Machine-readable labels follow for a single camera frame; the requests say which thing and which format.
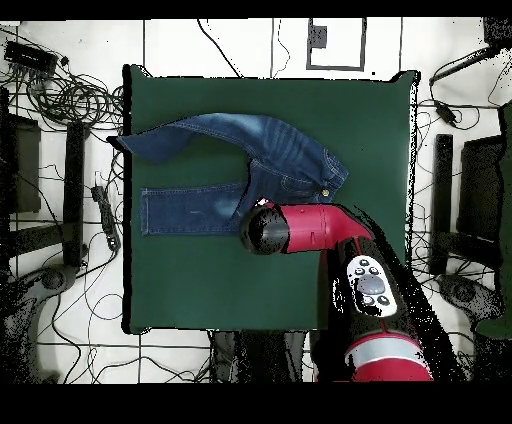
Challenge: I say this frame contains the blue denim jeans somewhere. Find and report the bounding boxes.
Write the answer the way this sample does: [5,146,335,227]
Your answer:
[113,112,350,237]

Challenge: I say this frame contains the dark green table cloth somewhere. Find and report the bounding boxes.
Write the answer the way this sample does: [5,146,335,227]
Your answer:
[122,63,421,335]

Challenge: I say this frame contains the black power strip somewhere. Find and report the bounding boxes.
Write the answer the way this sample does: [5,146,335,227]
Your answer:
[90,184,122,252]

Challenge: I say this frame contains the black power adapter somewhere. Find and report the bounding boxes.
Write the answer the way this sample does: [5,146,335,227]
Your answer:
[433,99,459,126]

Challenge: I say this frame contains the grey stand foot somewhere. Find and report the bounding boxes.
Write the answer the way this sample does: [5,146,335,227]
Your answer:
[1,264,79,383]
[437,273,503,325]

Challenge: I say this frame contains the black rod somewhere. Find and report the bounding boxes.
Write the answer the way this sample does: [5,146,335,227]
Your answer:
[428,44,503,87]

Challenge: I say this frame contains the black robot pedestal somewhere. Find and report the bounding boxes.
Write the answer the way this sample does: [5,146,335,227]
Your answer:
[209,330,313,383]

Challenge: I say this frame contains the long black cable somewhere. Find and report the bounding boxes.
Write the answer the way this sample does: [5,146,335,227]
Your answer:
[196,18,244,78]

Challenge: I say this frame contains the black metal frame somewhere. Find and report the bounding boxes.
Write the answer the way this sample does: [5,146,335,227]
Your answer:
[429,133,504,276]
[0,89,88,273]

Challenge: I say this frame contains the black cable tangle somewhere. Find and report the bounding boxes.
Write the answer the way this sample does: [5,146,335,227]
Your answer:
[0,59,125,133]

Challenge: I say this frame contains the black network switch box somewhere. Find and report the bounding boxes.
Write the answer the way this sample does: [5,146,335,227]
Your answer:
[3,40,59,74]

